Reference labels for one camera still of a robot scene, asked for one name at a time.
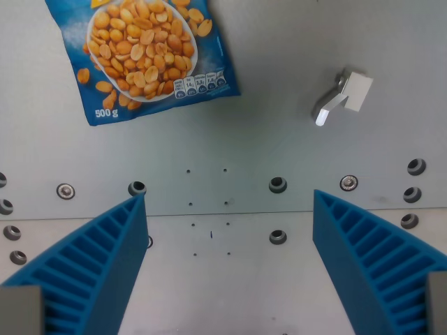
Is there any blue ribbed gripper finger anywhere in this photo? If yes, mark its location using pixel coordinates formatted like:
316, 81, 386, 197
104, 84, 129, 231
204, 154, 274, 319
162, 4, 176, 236
312, 189, 447, 335
0, 193, 149, 335

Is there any silver screw with washer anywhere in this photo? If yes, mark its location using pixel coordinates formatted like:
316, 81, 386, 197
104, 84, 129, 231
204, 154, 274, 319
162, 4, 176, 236
56, 182, 76, 200
339, 174, 359, 192

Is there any blue peanut bag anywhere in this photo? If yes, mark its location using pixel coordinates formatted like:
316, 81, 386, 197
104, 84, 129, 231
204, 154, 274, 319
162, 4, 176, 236
44, 0, 242, 128

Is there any small aluminium bracket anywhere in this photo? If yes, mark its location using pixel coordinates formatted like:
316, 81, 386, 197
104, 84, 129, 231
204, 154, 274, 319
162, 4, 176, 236
312, 68, 374, 127

